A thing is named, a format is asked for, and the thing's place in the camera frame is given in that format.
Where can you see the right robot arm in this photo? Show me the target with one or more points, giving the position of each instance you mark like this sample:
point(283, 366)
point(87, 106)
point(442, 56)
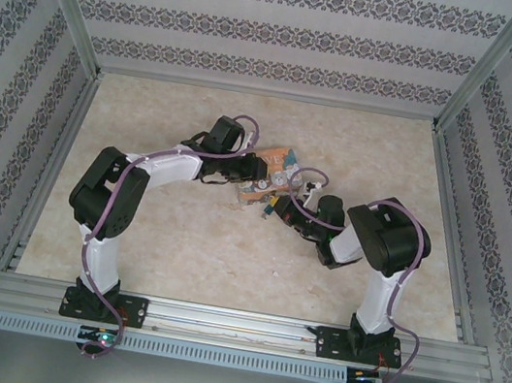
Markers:
point(386, 238)

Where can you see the wide aluminium mounting rail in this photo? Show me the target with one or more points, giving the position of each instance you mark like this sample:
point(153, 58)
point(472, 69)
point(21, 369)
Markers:
point(228, 327)

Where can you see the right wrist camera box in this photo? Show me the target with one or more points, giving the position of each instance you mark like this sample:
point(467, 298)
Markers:
point(310, 190)

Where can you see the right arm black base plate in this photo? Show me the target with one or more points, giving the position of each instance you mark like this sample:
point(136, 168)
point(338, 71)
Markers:
point(329, 344)

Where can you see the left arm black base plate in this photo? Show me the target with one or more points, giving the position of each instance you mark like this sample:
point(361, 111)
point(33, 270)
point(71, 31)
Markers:
point(137, 312)

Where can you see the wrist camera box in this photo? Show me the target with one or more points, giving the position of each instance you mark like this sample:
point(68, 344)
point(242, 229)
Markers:
point(248, 138)
point(310, 190)

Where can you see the silver box latch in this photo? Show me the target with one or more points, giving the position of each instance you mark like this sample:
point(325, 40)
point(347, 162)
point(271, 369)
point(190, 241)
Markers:
point(267, 210)

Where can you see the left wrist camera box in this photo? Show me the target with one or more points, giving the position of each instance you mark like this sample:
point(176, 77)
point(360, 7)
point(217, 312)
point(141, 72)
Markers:
point(248, 138)

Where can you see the long aluminium table edge rail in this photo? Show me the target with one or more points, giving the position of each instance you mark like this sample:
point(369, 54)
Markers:
point(267, 93)

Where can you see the bear print tin box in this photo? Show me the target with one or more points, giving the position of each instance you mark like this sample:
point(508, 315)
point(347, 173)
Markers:
point(277, 168)

